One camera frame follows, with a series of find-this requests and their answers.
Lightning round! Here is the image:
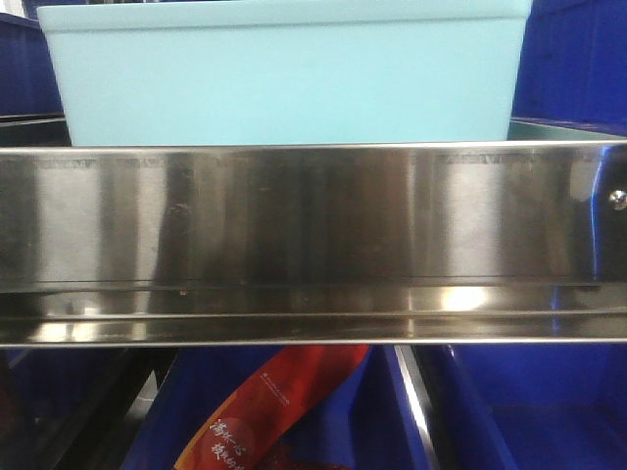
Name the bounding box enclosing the light blue plastic bin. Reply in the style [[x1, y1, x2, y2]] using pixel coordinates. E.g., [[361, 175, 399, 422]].
[[38, 1, 531, 146]]

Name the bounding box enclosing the dark blue bin lower centre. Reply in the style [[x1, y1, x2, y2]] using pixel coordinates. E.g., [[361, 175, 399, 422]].
[[121, 346, 433, 469]]

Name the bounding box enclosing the dark blue bin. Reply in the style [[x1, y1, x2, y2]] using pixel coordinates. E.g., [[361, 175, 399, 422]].
[[415, 342, 627, 470], [1, 13, 63, 117], [121, 346, 433, 469], [513, 1, 626, 131]]

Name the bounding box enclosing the dark blue bin lower right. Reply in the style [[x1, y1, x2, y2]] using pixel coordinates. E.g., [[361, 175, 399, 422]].
[[415, 342, 627, 470]]

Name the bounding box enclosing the dark blue bin upper right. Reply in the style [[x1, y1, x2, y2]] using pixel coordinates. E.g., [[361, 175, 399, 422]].
[[513, 1, 626, 131]]

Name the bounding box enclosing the dark blue bin upper left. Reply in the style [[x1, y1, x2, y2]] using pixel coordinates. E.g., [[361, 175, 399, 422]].
[[1, 13, 63, 117]]

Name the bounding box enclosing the red snack package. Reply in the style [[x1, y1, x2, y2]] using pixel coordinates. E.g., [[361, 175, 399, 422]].
[[173, 345, 369, 469]]

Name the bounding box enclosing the stainless steel shelf rail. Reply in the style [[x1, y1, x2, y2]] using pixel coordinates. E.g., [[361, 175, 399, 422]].
[[1, 140, 626, 347]]

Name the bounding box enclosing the black shelf frame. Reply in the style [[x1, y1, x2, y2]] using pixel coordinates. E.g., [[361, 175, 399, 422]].
[[0, 346, 180, 470]]

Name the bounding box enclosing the silver rail screw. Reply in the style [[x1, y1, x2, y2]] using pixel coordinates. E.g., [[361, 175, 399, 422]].
[[607, 189, 627, 212]]

